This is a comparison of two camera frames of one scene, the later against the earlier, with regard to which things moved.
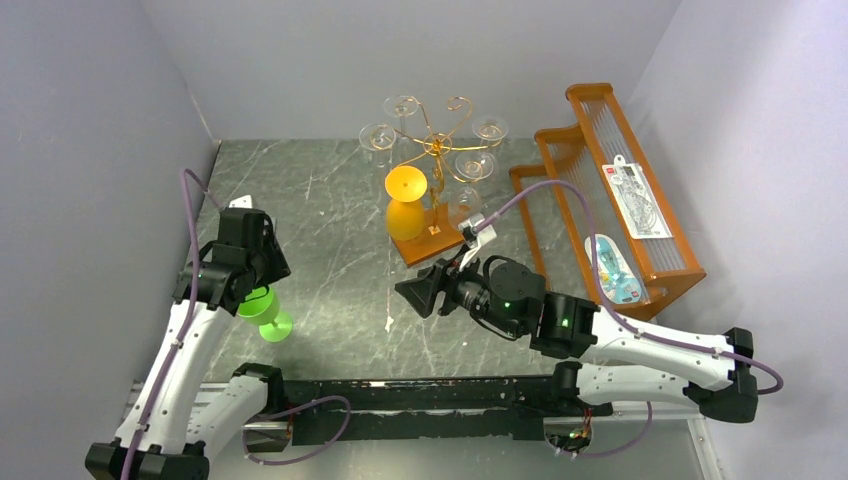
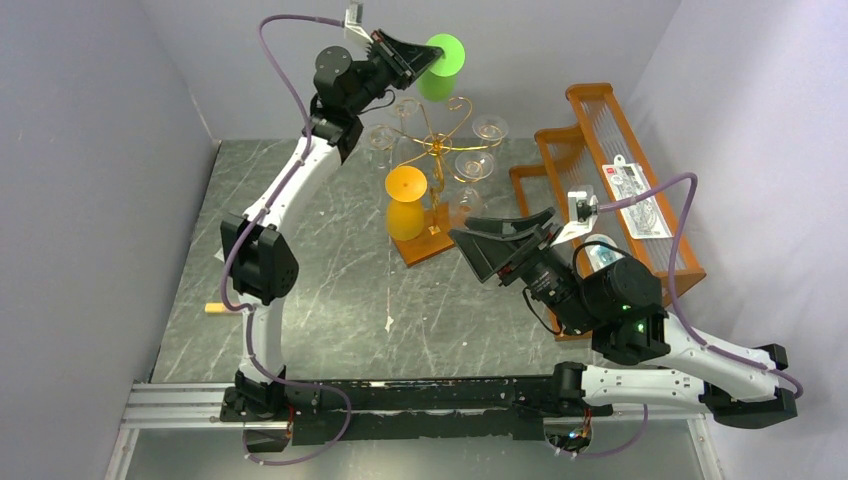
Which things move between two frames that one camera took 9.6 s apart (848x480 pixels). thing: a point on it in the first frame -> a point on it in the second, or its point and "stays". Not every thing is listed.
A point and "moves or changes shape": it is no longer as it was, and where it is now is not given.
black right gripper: (444, 290) -> (515, 255)
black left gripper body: (269, 262) -> (381, 81)
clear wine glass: (467, 201) stays
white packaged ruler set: (636, 200) stays
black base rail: (455, 408) stays
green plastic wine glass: (260, 307) moves or changes shape
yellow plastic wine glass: (405, 212) stays
